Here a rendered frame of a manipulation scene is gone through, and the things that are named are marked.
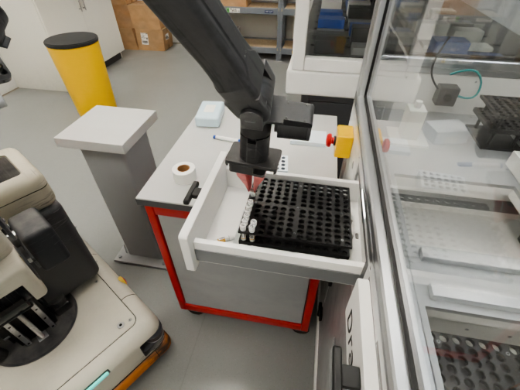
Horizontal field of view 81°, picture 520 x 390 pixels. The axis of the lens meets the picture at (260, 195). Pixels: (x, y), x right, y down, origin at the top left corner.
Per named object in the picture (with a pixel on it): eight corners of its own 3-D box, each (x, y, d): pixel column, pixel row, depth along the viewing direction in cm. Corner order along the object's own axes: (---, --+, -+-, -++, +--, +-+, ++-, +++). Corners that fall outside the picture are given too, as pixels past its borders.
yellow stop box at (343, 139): (331, 157, 89) (335, 136, 85) (331, 144, 95) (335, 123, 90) (349, 159, 89) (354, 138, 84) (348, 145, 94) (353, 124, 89)
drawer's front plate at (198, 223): (186, 271, 63) (177, 236, 55) (224, 183, 84) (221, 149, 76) (195, 272, 62) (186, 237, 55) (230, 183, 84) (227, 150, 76)
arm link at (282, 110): (247, 60, 46) (238, 111, 44) (322, 68, 45) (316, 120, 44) (251, 102, 58) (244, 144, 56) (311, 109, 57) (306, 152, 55)
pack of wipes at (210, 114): (219, 128, 118) (218, 118, 115) (195, 127, 118) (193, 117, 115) (225, 110, 129) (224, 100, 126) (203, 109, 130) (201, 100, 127)
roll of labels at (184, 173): (169, 180, 94) (166, 170, 91) (184, 169, 98) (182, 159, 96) (186, 188, 91) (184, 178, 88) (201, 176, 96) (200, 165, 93)
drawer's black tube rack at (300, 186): (239, 251, 64) (237, 230, 60) (255, 196, 77) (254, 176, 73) (346, 267, 61) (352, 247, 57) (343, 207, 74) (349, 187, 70)
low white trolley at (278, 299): (180, 319, 139) (135, 197, 88) (218, 222, 184) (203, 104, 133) (307, 343, 131) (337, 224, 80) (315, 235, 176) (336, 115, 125)
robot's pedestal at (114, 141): (114, 261, 163) (48, 138, 112) (141, 221, 185) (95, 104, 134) (166, 270, 159) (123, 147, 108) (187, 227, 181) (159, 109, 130)
